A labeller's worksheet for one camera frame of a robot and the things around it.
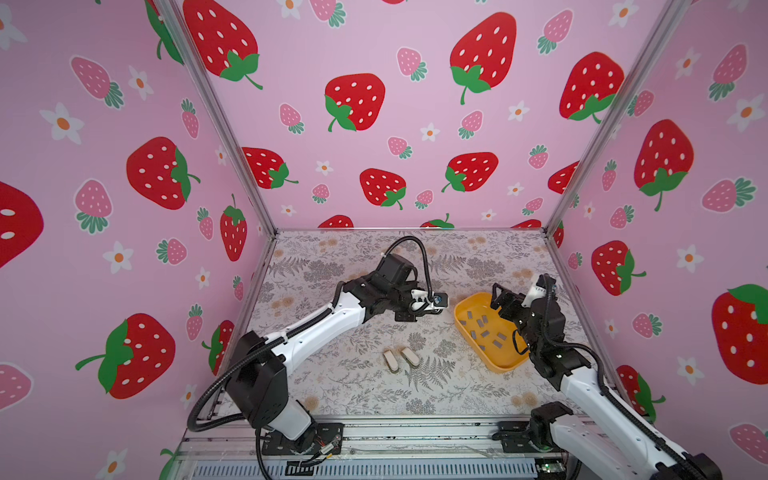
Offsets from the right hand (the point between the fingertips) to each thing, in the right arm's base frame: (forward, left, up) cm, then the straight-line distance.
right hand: (504, 288), depth 80 cm
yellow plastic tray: (+4, +6, -19) cm, 20 cm away
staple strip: (-4, +1, -20) cm, 20 cm away
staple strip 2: (-7, -2, -19) cm, 21 cm away
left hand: (-5, +20, -1) cm, 21 cm away
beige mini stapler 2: (-15, +24, -17) cm, 33 cm away
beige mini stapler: (-18, +29, -16) cm, 38 cm away
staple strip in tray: (0, +3, -20) cm, 20 cm away
